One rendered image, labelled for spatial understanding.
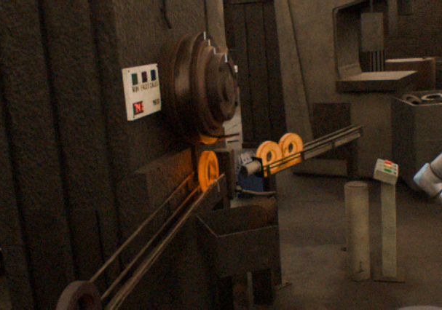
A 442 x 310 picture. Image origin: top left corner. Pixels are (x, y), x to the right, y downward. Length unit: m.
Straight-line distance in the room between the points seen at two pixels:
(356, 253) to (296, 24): 2.56
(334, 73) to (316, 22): 0.47
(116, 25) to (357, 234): 1.69
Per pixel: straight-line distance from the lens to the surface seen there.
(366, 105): 4.87
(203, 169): 2.34
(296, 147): 2.97
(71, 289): 1.49
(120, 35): 1.99
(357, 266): 3.07
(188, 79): 2.14
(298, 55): 5.02
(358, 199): 2.94
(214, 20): 11.26
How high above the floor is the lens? 1.32
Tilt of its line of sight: 12 degrees down
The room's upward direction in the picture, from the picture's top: 5 degrees counter-clockwise
